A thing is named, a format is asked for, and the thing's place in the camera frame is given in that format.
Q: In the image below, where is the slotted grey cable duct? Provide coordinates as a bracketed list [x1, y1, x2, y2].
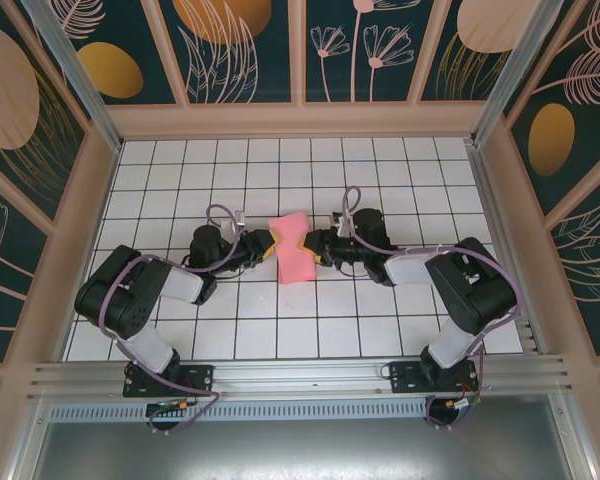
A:
[47, 398, 431, 424]

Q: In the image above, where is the aluminium side rail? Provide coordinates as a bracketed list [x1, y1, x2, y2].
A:
[467, 142, 549, 356]

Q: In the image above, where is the small electronics board with wires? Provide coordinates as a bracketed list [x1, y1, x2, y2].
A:
[444, 396, 481, 414]
[144, 398, 196, 416]

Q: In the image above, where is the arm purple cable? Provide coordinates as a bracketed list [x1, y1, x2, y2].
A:
[97, 202, 249, 436]
[340, 185, 524, 431]

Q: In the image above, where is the aluminium frame post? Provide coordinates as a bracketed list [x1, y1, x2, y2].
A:
[469, 0, 579, 147]
[18, 0, 126, 154]

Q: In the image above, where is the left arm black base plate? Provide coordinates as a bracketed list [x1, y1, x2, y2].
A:
[122, 362, 216, 399]

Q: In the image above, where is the long aluminium mounting rail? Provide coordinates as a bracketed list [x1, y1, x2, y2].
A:
[27, 354, 574, 401]

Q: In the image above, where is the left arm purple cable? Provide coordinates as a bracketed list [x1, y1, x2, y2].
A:
[97, 202, 249, 436]

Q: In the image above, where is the pink paper sheet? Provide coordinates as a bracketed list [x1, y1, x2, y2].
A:
[268, 210, 316, 287]

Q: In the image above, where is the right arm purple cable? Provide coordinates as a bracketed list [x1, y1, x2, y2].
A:
[340, 185, 524, 431]

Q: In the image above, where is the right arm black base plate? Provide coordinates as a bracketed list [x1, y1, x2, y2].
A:
[388, 358, 481, 394]

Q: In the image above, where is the grey metal sheet panel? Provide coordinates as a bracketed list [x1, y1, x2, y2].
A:
[29, 419, 576, 480]

